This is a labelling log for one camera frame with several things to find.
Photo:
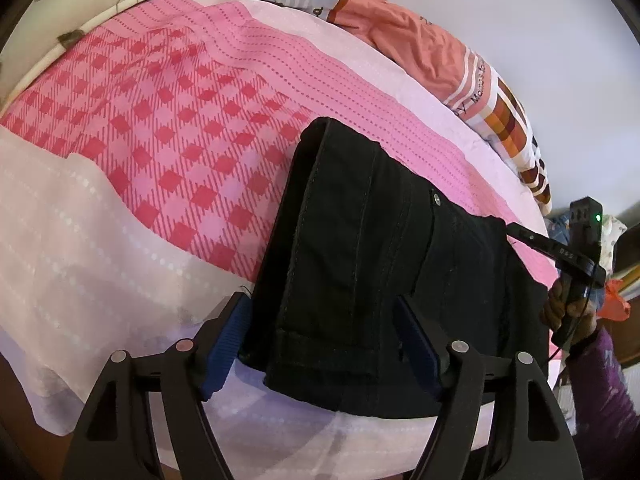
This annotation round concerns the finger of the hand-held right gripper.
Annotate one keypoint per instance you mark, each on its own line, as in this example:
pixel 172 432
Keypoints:
pixel 535 240

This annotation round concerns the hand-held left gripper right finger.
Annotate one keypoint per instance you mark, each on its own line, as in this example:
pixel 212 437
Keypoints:
pixel 420 355

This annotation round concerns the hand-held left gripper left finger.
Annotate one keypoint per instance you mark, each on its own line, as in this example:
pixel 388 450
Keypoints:
pixel 227 355

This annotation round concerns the black pants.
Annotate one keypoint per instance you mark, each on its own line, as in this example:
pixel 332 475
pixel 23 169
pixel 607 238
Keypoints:
pixel 350 260

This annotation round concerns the person's right forearm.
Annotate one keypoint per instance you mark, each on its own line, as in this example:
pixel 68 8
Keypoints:
pixel 605 400

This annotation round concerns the person's right hand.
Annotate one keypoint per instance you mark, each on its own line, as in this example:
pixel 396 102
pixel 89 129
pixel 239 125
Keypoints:
pixel 552 310

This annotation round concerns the orange plastic bag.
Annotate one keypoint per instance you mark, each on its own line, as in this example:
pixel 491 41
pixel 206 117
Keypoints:
pixel 614 302

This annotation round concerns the pink checked bed sheet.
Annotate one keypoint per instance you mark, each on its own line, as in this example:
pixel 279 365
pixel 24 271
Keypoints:
pixel 150 160

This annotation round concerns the folded patchwork quilt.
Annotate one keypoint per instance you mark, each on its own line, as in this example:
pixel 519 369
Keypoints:
pixel 410 35

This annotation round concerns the floral pillow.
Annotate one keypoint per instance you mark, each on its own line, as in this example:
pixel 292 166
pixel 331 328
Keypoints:
pixel 75 0

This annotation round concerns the wooden bed frame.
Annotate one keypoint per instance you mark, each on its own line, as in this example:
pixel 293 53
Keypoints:
pixel 30 425

